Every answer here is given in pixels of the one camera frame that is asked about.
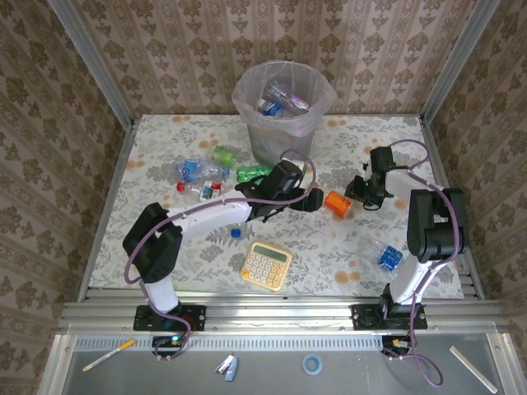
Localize clear bottle orange label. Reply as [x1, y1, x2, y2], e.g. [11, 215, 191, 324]
[324, 189, 356, 220]

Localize green bottle yellow cap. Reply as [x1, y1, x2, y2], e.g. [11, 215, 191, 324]
[236, 164, 273, 184]

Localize crushed bottle bright blue label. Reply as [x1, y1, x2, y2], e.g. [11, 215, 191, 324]
[361, 234, 403, 272]

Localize small bottle light green label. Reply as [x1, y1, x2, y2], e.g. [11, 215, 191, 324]
[205, 144, 242, 165]

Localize clear bottle blue white label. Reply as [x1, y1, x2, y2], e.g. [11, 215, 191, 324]
[258, 98, 288, 119]

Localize clear bottle red white label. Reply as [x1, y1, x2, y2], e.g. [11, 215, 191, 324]
[175, 180, 226, 203]

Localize clear bottle light blue label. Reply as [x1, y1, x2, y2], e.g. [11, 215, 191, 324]
[172, 158, 231, 184]

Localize grey mesh waste bin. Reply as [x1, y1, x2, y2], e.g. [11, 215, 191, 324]
[238, 62, 330, 166]

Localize clear plastic bin liner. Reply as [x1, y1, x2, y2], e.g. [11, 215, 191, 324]
[231, 60, 338, 139]

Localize yellow calculator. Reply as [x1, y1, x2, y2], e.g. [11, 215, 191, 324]
[240, 241, 293, 292]

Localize floral tablecloth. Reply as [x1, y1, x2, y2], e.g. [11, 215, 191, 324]
[90, 114, 466, 300]

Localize black connector board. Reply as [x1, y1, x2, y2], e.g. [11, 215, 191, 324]
[381, 335, 414, 358]

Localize blue tape roll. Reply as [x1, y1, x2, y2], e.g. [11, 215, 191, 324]
[302, 354, 324, 376]

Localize grey metal tray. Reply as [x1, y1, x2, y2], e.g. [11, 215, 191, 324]
[39, 333, 514, 395]

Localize blue stapler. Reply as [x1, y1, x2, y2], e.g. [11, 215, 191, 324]
[216, 353, 239, 382]

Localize white flat stick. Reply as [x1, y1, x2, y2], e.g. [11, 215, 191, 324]
[448, 346, 498, 393]

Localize control board green light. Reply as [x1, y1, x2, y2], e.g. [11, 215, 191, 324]
[152, 334, 187, 351]

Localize yellow white pen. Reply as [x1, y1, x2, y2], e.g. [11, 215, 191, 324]
[82, 338, 137, 373]

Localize aluminium table side rail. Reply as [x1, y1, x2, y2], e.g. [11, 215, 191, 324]
[418, 117, 486, 300]
[78, 121, 138, 304]

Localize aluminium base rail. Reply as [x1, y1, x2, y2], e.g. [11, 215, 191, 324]
[60, 299, 508, 335]

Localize grey slotted cable duct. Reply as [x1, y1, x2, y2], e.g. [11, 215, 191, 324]
[75, 333, 386, 351]

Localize aluminium frame post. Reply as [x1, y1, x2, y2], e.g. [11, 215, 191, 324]
[420, 0, 501, 124]
[47, 0, 136, 127]

